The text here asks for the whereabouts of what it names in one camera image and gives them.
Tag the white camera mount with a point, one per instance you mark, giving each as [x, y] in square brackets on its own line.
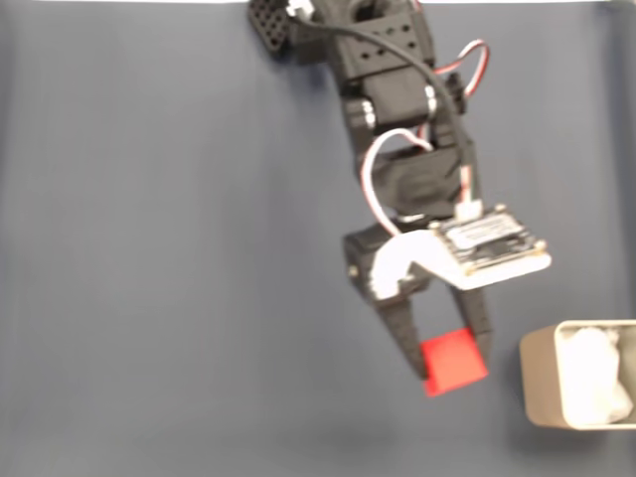
[392, 253]

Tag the beige metal box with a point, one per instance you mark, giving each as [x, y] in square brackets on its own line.
[539, 377]

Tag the white crumpled paper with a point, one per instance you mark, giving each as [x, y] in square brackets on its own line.
[586, 377]

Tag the red cube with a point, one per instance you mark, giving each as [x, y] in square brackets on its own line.
[452, 363]

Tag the dark blue-grey table mat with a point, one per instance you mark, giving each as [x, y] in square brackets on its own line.
[149, 248]

